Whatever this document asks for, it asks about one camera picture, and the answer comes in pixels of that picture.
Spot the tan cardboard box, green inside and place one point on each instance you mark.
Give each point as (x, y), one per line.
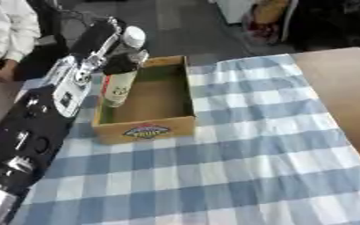
(152, 102)

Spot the person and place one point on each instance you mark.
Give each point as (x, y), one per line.
(4, 26)

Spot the red and yellow bag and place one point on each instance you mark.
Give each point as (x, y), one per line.
(267, 20)

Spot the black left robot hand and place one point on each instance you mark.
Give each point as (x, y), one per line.
(95, 36)

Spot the white cabinet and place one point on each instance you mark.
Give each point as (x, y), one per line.
(234, 8)

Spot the white-capped bottle with pale label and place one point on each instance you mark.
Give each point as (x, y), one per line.
(117, 88)

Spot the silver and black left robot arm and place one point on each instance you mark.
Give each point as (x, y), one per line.
(29, 132)

